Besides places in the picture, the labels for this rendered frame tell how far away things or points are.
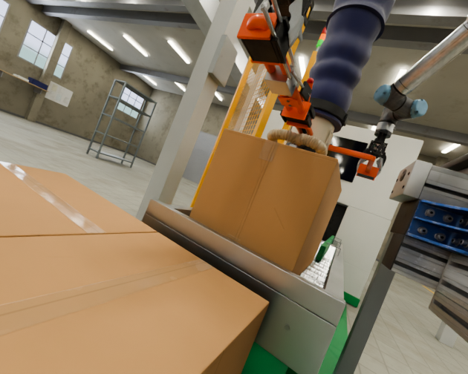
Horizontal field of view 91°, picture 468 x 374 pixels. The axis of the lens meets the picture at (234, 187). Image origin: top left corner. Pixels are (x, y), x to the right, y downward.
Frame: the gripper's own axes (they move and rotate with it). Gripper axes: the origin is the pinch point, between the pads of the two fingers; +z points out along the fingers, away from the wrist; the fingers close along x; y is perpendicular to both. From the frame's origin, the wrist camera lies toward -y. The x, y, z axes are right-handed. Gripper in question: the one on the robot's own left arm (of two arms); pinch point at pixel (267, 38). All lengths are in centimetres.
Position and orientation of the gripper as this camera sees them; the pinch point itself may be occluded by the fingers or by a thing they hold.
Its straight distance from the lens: 56.4
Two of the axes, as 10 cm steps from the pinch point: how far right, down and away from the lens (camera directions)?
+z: -3.7, 9.3, 0.2
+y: 4.4, 1.6, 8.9
